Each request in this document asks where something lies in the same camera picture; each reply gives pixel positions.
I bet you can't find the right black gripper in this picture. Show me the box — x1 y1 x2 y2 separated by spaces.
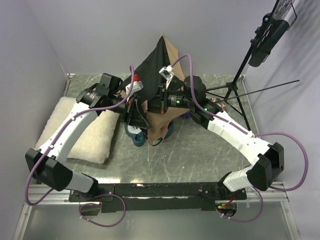
142 82 196 114

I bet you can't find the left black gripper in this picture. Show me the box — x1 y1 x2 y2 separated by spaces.
109 94 151 131

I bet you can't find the tan fabric pet tent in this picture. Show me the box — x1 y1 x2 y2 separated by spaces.
134 34 189 146

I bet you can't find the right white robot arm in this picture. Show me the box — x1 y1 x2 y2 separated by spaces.
158 76 284 200

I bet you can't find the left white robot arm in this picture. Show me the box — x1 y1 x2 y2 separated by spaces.
24 73 143 201

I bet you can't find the teal pet feeder stand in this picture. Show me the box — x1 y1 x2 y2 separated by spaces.
124 121 174 147

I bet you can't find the purple pet brush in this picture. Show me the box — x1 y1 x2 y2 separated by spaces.
182 111 191 119

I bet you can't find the steel pet bowl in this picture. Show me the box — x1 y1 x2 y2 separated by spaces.
210 97 227 111

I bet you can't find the white fluffy cushion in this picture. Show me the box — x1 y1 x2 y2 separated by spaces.
35 96 120 164

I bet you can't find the black tripod stand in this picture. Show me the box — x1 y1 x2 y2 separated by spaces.
206 38 258 130

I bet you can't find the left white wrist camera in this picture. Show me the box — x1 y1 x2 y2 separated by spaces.
130 74 144 94

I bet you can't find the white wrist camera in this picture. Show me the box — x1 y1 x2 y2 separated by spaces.
159 65 175 89
130 74 144 94

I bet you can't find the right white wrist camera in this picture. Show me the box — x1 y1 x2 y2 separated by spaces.
159 65 175 89

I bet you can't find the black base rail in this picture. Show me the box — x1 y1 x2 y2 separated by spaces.
68 182 247 213

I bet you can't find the aluminium frame rail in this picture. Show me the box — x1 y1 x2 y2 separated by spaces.
28 184 289 205

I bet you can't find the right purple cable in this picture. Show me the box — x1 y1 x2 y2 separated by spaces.
169 54 310 223

